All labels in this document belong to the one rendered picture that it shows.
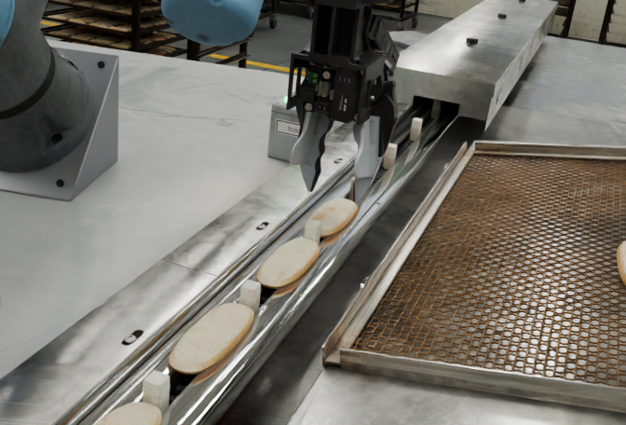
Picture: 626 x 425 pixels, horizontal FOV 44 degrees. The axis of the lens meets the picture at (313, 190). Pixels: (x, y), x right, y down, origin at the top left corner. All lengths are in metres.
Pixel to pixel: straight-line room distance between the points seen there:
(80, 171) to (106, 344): 0.37
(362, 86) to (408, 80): 0.54
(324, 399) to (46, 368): 0.18
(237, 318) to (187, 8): 0.23
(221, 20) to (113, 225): 0.31
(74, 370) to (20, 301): 0.17
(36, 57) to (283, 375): 0.41
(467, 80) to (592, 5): 6.57
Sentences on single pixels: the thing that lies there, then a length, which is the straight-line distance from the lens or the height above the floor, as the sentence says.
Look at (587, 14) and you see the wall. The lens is 7.75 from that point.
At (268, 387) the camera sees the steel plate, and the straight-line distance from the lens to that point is 0.59.
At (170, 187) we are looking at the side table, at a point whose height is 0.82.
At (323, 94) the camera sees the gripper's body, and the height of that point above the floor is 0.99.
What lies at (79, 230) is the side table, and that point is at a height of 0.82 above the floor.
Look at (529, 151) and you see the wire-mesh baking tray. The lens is 0.93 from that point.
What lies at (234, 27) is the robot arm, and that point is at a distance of 0.60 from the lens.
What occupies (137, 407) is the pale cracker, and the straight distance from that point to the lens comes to 0.51.
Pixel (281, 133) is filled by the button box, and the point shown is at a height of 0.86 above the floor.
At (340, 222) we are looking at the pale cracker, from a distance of 0.77.
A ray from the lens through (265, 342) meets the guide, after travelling 0.56.
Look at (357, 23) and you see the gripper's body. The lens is 0.68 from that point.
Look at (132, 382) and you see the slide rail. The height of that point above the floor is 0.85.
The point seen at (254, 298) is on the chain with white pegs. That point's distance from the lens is 0.61.
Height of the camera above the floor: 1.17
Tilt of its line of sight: 22 degrees down
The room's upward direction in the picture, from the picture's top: 6 degrees clockwise
